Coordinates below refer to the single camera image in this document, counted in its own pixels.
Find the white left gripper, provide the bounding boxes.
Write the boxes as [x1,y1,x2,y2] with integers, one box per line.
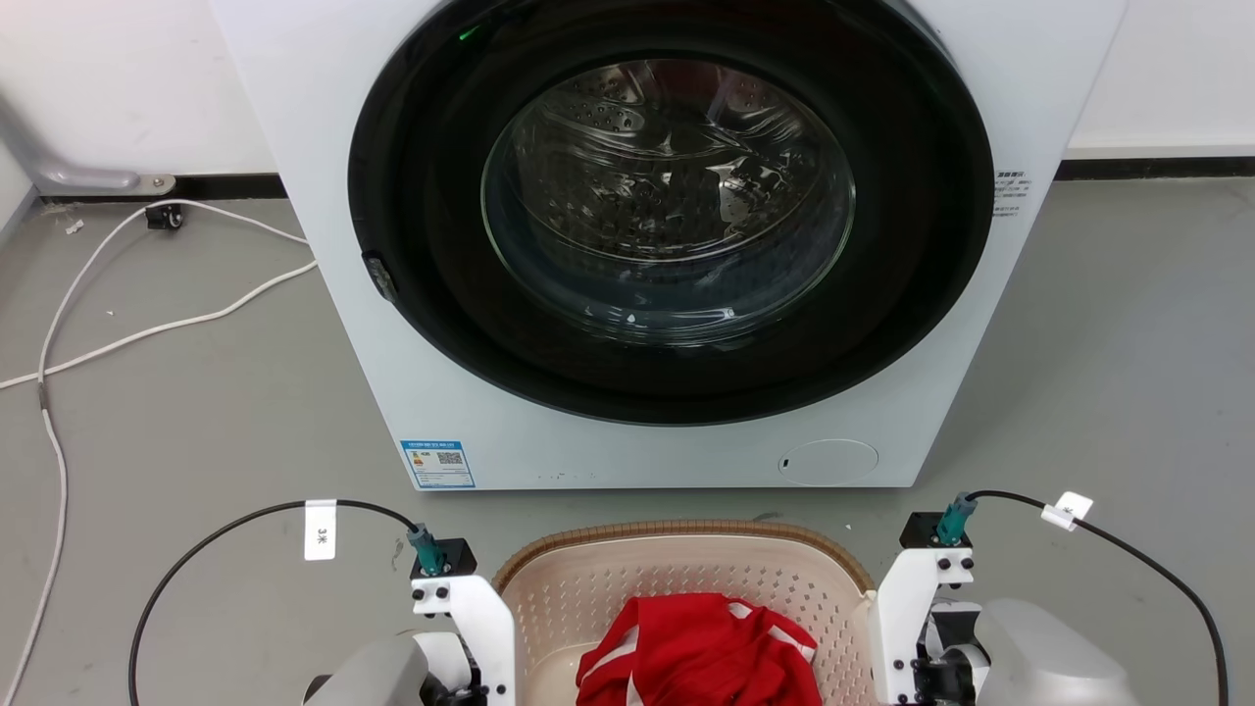
[411,574,518,706]

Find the white text sticker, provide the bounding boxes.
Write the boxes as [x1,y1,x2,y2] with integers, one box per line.
[991,170,1033,219]

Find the round black washer door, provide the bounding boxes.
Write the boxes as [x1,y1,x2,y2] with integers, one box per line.
[347,0,996,427]

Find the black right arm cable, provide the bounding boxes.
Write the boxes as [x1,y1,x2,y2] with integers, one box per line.
[934,489,1230,706]

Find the beige perforated laundry basket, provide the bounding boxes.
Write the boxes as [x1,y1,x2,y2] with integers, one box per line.
[491,520,877,706]

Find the blue energy label sticker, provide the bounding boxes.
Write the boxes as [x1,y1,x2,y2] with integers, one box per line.
[400,439,477,490]

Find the white front-load washing machine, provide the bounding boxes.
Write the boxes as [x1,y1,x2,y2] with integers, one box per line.
[208,0,1129,491]

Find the steel washer drum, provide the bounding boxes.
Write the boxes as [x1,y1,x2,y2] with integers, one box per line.
[481,58,857,346]

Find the long white cable tag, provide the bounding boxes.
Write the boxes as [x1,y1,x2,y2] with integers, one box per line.
[303,499,338,562]

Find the round white filter cover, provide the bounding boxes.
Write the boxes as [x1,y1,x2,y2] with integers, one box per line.
[778,438,880,487]

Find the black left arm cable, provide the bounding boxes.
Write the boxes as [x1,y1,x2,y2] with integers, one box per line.
[127,499,450,706]

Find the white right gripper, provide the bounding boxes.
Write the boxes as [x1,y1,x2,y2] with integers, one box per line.
[868,546,992,706]

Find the small white cable tag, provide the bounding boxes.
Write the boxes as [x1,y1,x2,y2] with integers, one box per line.
[1040,491,1095,532]

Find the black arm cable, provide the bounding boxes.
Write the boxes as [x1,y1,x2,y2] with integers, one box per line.
[127,499,450,706]
[934,489,1230,706]

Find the white floor cable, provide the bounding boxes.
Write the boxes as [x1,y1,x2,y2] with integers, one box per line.
[0,259,320,392]
[0,199,311,706]

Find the red and white garment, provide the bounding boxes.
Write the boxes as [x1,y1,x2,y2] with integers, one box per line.
[575,592,825,706]

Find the grey metal pipe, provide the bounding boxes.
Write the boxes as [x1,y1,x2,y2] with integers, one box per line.
[0,90,178,198]

